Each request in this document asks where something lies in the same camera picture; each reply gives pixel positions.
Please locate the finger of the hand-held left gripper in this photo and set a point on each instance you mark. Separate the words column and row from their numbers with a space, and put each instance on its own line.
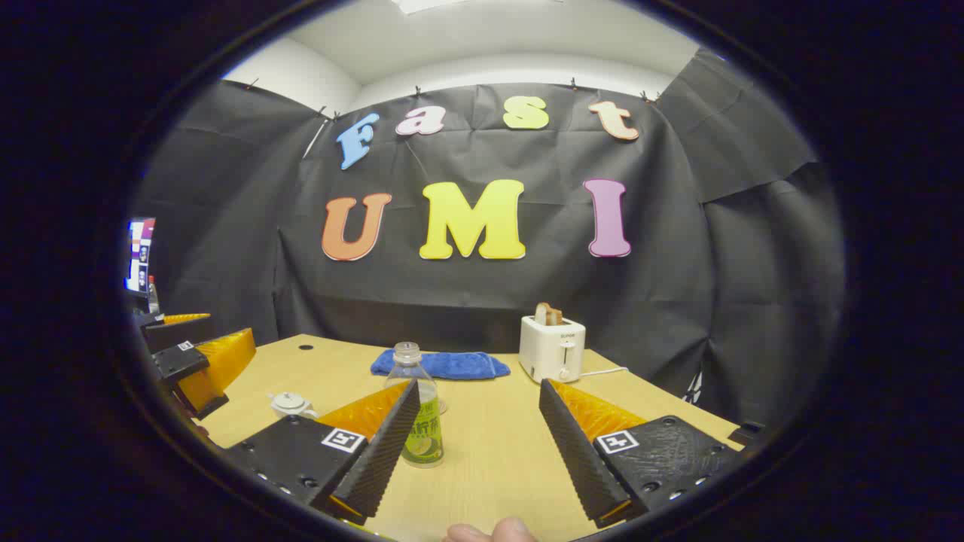
column 181, row 361
column 181, row 335

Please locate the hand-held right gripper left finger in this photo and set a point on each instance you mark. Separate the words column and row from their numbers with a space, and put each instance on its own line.
column 380, row 452

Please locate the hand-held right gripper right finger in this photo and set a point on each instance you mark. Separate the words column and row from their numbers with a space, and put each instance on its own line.
column 576, row 452

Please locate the clear green-label water bottle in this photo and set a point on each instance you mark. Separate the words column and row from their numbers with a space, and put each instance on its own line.
column 426, row 433

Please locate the white ceramic teacup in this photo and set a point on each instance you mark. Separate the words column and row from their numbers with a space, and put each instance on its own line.
column 289, row 411

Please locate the small red-capped bottle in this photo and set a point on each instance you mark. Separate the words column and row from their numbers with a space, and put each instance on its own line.
column 154, row 297

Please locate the computer monitor screen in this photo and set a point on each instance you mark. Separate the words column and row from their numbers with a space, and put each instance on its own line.
column 140, row 256

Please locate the white toaster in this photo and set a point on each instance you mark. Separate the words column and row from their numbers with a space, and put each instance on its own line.
column 550, row 350

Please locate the blue towel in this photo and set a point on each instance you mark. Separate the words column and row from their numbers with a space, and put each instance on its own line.
column 452, row 365

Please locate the toasted bread slice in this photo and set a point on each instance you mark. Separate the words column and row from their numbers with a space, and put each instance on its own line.
column 548, row 315

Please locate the black backdrop cloth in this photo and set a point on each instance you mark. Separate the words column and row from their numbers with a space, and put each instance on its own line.
column 467, row 293

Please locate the ceiling light panel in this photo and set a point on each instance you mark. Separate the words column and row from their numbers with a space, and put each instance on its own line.
column 433, row 4

